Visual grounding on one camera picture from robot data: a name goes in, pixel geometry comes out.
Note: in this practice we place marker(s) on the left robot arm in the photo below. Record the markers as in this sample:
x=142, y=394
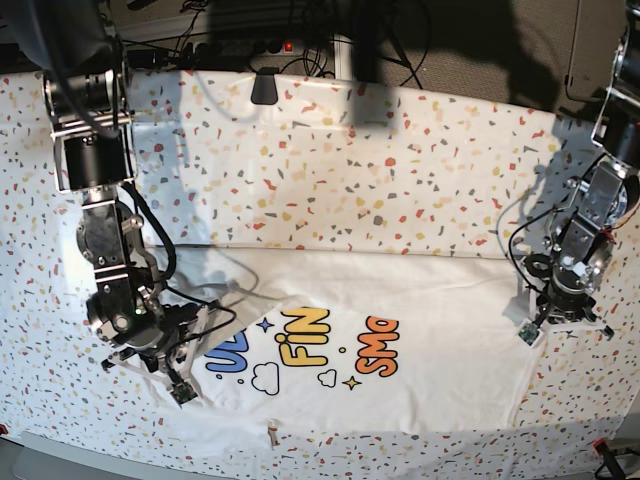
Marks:
x=605, y=190

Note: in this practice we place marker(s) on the terrazzo patterned tablecloth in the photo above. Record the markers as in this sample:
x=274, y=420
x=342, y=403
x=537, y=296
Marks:
x=52, y=383

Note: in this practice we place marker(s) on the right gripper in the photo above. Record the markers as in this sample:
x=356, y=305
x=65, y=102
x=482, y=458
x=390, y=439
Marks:
x=159, y=343

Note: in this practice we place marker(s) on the black table clamp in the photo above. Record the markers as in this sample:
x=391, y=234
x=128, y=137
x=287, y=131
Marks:
x=264, y=91

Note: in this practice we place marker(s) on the white metal stand leg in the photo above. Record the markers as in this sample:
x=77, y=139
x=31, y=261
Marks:
x=342, y=47

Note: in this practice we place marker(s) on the white printed T-shirt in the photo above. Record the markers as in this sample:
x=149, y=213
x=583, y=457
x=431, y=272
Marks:
x=354, y=342

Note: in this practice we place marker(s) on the red clamp bottom right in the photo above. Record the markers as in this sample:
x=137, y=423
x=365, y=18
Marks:
x=609, y=469

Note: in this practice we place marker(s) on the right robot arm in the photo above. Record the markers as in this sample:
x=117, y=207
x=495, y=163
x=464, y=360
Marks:
x=85, y=90

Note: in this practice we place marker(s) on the power strip with red switch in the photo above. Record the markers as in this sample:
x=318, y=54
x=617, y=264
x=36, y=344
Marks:
x=248, y=47

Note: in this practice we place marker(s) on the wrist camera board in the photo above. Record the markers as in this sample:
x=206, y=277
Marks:
x=183, y=392
x=530, y=333

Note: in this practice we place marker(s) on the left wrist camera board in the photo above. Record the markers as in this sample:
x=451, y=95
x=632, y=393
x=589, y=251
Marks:
x=530, y=333

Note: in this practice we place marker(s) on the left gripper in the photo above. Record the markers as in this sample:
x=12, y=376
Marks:
x=564, y=298

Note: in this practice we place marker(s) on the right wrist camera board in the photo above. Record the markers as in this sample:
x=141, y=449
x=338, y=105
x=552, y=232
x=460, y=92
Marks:
x=183, y=392

